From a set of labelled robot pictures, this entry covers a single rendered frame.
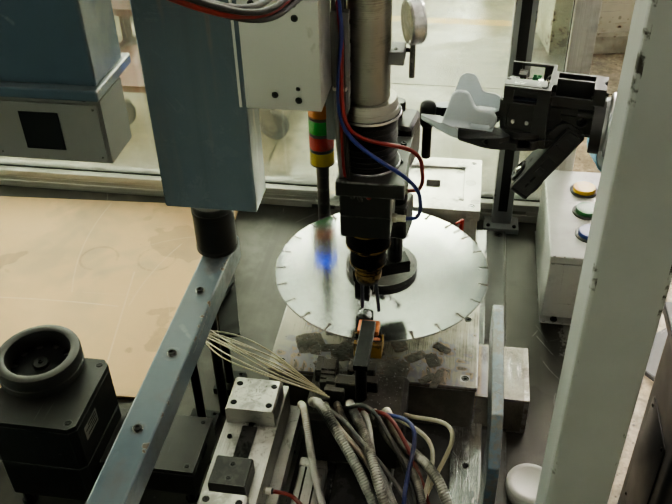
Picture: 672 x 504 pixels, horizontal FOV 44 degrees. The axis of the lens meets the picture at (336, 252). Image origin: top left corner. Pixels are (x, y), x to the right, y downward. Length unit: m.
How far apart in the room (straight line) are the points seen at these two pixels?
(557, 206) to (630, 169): 1.15
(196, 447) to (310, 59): 0.61
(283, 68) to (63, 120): 0.31
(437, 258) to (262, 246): 0.49
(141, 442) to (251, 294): 0.67
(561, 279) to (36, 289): 0.97
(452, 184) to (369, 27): 0.74
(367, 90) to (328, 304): 0.41
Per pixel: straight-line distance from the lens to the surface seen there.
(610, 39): 4.45
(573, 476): 0.56
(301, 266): 1.30
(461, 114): 1.01
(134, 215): 1.82
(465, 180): 1.60
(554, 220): 1.52
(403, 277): 1.26
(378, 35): 0.89
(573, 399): 0.51
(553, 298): 1.49
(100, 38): 1.02
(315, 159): 1.49
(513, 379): 1.31
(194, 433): 1.24
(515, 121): 1.00
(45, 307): 1.63
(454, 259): 1.31
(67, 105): 1.03
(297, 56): 0.84
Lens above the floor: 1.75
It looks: 37 degrees down
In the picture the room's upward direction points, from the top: 2 degrees counter-clockwise
